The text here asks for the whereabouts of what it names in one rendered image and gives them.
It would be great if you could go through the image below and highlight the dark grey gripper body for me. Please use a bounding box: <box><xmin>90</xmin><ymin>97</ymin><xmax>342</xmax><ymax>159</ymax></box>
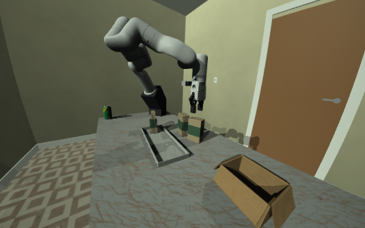
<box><xmin>190</xmin><ymin>81</ymin><xmax>206</xmax><ymax>101</ymax></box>

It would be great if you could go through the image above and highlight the green drink can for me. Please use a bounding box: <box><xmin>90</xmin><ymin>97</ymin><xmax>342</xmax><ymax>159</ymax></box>
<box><xmin>103</xmin><ymin>105</ymin><xmax>112</xmax><ymax>119</ymax></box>

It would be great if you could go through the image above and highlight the open brown cardboard box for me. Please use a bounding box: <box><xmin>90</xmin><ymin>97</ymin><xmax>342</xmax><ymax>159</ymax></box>
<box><xmin>214</xmin><ymin>154</ymin><xmax>296</xmax><ymax>228</ymax></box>

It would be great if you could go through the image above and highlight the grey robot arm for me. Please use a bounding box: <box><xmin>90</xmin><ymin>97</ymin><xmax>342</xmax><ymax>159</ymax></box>
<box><xmin>104</xmin><ymin>16</ymin><xmax>208</xmax><ymax>95</ymax></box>

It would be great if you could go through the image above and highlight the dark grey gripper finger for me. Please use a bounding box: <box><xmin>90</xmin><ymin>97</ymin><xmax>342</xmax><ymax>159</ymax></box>
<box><xmin>189</xmin><ymin>92</ymin><xmax>197</xmax><ymax>113</ymax></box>
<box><xmin>198</xmin><ymin>101</ymin><xmax>204</xmax><ymax>111</ymax></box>

